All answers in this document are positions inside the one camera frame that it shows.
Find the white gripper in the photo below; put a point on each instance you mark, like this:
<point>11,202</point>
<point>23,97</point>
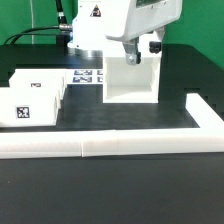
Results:
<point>124,20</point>

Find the white drawer cabinet box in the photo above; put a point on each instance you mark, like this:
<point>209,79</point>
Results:
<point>124,83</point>

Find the white drawer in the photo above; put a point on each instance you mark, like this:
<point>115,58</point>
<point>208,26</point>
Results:
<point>25,107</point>
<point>48,78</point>

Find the white front drawer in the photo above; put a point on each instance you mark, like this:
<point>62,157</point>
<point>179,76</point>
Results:
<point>25,107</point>

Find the white fiducial marker plate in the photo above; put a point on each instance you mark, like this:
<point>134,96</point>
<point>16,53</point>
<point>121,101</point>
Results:
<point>84,76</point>

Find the white L-shaped fence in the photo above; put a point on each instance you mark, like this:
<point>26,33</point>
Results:
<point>208,136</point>

